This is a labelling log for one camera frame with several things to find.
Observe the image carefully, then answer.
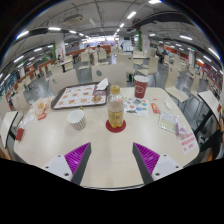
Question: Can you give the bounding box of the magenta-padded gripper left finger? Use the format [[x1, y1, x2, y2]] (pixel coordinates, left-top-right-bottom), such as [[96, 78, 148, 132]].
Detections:
[[42, 142, 92, 186]]

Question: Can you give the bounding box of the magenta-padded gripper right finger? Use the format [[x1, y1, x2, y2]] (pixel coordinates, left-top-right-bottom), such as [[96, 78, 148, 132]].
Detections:
[[132, 142, 183, 186]]

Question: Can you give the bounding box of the white striped paper cup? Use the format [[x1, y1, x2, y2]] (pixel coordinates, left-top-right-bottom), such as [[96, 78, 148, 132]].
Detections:
[[66, 109, 88, 132]]

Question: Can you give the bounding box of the white notice with red print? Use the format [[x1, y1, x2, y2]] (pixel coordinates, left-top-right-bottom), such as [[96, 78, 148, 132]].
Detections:
[[176, 124, 200, 156]]

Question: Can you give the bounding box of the clear plastic sign holder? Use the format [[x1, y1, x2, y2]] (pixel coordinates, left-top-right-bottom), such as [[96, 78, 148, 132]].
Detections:
[[157, 110, 180, 135]]

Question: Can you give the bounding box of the flat round red coaster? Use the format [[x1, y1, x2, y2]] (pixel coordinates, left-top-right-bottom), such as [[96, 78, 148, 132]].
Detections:
[[105, 119, 127, 134]]

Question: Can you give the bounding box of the small red sauce packet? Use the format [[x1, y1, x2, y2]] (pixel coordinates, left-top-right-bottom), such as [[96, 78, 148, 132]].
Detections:
[[150, 102, 162, 115]]

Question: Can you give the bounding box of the colourful printed leaflet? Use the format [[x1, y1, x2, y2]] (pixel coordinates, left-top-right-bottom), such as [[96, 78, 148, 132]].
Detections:
[[122, 96, 150, 118]]

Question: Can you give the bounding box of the white torn wrapper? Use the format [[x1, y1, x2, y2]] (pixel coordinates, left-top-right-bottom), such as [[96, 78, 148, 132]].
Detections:
[[163, 98, 174, 111]]

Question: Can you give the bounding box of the food wrapper with fries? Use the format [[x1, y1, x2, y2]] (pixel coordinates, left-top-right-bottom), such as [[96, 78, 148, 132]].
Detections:
[[30, 96, 54, 121]]

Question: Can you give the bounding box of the clear bottle with amber drink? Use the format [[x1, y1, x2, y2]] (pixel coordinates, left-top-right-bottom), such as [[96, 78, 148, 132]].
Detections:
[[107, 84, 125, 129]]

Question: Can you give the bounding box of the printed paper tray liner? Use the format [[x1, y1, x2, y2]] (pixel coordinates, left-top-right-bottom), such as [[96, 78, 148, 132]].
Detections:
[[54, 84, 108, 109]]

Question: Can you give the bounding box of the dark food tray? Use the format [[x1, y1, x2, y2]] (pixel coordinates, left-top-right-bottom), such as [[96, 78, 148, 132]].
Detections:
[[50, 82, 112, 111]]

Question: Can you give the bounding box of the white side table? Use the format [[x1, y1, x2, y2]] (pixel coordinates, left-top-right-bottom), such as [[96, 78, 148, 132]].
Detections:
[[193, 89, 223, 136], [0, 110, 19, 150]]

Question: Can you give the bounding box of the red paper cup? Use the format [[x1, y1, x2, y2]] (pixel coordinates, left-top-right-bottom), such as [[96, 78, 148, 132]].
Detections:
[[133, 74, 150, 100]]

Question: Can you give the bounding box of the beige chair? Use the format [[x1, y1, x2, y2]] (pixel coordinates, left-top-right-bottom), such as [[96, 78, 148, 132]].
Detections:
[[91, 62, 128, 88], [164, 64, 191, 108], [46, 68, 80, 97]]

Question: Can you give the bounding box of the crumpled white napkin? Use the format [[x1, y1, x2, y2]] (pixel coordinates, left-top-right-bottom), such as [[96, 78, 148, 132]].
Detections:
[[95, 77, 110, 91]]

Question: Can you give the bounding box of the group of dining chairs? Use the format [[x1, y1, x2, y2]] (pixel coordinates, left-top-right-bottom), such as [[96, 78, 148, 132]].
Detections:
[[19, 46, 214, 98]]

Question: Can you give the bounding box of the person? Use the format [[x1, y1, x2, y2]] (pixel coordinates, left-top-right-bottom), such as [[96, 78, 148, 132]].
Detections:
[[159, 48, 170, 64], [83, 44, 96, 65]]

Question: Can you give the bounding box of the group of ceiling lights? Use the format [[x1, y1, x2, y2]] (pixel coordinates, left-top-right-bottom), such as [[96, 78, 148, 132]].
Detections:
[[0, 0, 224, 88]]

